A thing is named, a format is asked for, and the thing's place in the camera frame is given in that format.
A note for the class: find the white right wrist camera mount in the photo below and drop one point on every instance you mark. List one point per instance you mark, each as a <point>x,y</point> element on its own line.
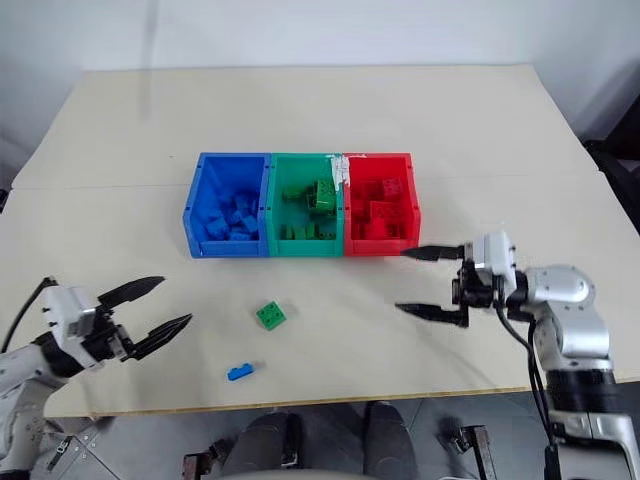
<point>492,257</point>

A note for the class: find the green plastic bin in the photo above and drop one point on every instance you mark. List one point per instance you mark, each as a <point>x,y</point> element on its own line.
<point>290,170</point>

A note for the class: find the flat blue toy block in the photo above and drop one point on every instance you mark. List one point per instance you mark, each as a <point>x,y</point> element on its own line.
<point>240,372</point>

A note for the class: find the dark object at wall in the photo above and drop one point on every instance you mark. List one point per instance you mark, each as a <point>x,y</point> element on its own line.
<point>2,197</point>

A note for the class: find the dark green toy block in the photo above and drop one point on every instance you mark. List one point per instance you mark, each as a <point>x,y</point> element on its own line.
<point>314,231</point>
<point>295,192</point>
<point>291,233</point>

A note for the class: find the rusty metal bracket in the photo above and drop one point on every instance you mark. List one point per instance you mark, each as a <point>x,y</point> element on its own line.
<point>200,460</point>
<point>477,445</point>

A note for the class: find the square green toy block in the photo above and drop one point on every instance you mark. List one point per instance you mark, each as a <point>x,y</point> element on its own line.
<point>270,315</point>

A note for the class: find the black background equipment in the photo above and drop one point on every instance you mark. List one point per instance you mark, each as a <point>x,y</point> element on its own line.
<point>617,165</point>

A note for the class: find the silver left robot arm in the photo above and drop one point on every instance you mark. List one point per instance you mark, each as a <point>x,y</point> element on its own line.
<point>20,380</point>

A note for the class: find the red toy block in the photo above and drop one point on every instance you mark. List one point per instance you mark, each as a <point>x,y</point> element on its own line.
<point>391,188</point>
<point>362,192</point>

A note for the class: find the large light green block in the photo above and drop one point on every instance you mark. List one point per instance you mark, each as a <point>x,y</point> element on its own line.
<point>322,195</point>

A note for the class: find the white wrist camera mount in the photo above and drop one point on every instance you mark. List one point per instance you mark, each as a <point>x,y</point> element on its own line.
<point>492,257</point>
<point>67,307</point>

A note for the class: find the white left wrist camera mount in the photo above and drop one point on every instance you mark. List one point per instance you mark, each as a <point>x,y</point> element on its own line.
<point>67,307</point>

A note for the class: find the dark rounded shape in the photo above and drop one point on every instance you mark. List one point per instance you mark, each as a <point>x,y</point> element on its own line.
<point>262,445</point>
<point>390,440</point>

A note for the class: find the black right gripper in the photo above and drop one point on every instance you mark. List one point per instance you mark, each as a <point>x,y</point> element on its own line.
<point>472,290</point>

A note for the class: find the blue plastic bin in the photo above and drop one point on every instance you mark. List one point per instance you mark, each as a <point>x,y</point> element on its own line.
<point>210,200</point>

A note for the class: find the red plastic bin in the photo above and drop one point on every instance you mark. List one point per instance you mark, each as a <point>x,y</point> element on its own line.
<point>407,210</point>

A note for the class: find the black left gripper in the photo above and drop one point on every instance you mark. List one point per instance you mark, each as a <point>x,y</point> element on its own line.
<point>106,340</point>

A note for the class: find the white torn tape patch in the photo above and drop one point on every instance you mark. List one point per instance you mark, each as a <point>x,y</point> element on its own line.
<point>340,172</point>

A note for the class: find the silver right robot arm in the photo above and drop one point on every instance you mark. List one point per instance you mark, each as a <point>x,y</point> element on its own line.
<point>575,320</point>

